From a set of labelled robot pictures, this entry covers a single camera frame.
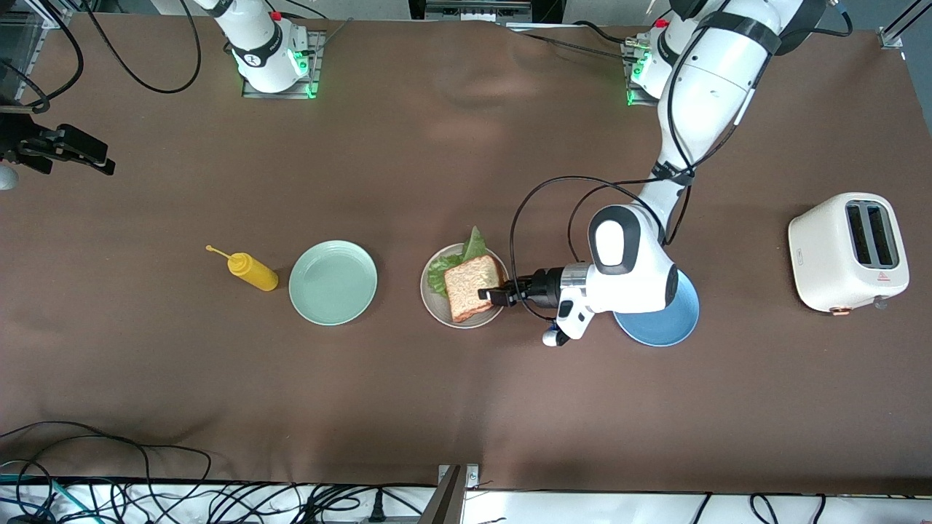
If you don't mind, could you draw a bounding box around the brown bread slice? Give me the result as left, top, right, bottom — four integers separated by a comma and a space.
443, 255, 503, 324

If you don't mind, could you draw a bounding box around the green lettuce leaf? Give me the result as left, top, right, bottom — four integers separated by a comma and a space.
427, 226, 490, 298

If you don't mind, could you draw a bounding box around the yellow squeeze bottle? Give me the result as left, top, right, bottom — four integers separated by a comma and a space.
205, 245, 280, 293

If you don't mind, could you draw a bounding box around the beige plate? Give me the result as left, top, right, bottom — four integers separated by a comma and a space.
420, 242, 510, 329

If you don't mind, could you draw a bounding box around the blue plate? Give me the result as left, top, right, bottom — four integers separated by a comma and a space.
612, 273, 700, 347

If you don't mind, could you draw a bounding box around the green plate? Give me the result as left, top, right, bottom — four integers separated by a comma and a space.
288, 240, 379, 326

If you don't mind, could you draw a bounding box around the brown tablecloth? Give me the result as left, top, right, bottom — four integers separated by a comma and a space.
0, 13, 932, 496

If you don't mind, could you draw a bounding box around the white toaster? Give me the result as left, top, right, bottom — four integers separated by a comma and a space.
788, 192, 911, 318

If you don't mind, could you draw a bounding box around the black box device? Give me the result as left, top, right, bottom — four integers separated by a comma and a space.
408, 0, 567, 24

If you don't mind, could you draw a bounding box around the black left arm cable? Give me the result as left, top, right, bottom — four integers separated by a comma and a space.
509, 0, 853, 322

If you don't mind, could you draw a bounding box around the aluminium frame rail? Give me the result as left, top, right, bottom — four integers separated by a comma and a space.
0, 0, 74, 117
877, 0, 932, 52

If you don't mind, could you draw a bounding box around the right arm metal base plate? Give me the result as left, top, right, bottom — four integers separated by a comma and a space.
242, 31, 323, 100

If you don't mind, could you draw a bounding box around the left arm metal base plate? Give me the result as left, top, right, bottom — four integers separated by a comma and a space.
623, 40, 660, 107

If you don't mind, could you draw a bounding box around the aluminium frame post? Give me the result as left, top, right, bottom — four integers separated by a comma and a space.
422, 464, 481, 524

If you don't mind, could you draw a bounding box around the thin black base cable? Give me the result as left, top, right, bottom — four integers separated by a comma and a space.
510, 20, 641, 59

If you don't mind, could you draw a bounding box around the teal cable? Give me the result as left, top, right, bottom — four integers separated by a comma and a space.
0, 473, 74, 521

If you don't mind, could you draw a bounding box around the black loose cable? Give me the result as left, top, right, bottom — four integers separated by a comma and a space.
0, 421, 213, 503

